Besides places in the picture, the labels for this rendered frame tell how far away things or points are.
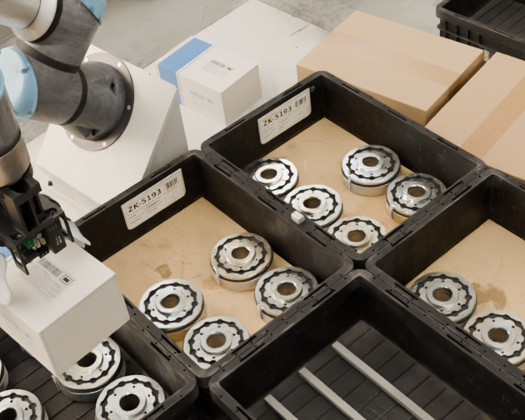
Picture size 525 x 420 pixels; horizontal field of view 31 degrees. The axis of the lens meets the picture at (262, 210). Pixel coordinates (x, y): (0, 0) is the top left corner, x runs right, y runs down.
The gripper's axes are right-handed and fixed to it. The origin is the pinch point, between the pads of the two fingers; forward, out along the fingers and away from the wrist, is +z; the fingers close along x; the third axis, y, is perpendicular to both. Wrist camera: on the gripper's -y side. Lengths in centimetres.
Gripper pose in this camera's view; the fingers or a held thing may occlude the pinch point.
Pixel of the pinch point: (35, 277)
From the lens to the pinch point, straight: 126.5
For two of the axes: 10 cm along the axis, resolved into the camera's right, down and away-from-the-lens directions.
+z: 1.0, 7.1, 7.0
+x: 6.9, -5.5, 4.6
